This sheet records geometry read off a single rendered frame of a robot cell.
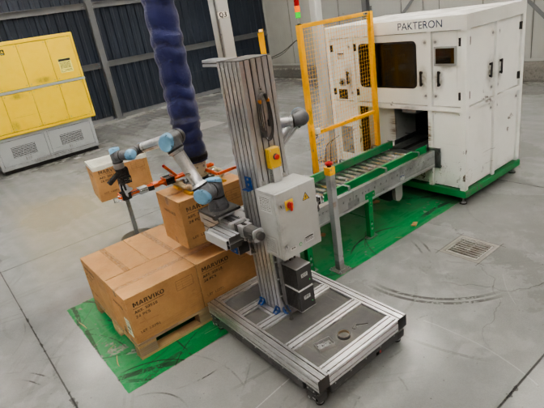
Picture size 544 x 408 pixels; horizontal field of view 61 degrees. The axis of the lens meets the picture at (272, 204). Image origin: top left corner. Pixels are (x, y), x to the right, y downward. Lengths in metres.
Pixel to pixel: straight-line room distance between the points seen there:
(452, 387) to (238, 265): 1.85
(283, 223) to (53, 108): 8.38
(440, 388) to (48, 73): 9.43
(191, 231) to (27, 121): 7.49
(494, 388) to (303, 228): 1.50
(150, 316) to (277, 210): 1.36
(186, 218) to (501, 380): 2.37
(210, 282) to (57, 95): 7.63
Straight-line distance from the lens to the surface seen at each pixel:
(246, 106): 2.90
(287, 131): 3.59
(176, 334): 3.93
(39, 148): 10.89
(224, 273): 3.90
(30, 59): 10.74
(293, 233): 3.04
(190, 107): 3.55
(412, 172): 5.17
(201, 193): 3.10
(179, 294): 3.74
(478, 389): 3.26
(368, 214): 4.74
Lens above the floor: 2.28
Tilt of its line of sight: 22 degrees down
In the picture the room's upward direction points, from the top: 9 degrees counter-clockwise
